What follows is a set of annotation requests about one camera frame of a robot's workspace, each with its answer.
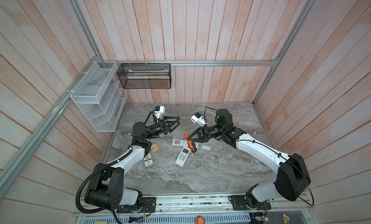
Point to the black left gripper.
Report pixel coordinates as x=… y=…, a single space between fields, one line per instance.
x=164 y=126

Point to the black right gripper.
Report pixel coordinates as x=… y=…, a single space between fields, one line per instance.
x=203 y=133

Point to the white battery cover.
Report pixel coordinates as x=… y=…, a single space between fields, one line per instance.
x=206 y=148

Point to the orange handled screwdriver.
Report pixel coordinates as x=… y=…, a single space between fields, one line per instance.
x=191 y=145

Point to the white TV remote control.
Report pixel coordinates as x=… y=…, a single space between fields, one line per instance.
x=180 y=143

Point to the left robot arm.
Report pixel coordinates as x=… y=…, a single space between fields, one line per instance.
x=104 y=188

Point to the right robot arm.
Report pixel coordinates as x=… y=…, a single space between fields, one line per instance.
x=292 y=176

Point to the white air conditioner remote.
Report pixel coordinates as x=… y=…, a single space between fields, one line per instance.
x=183 y=155

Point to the round wooden coaster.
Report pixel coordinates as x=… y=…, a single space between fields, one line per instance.
x=155 y=147

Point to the blue white card box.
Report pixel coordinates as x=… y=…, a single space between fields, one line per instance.
x=148 y=160

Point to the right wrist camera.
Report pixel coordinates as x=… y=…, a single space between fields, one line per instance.
x=199 y=119

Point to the black wire mesh basket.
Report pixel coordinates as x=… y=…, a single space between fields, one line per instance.
x=145 y=75

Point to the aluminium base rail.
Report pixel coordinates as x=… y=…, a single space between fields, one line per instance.
x=214 y=203

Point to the white wire mesh shelf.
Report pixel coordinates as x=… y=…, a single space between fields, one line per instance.
x=99 y=96

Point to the horizontal aluminium frame rail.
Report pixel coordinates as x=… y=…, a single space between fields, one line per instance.
x=186 y=63

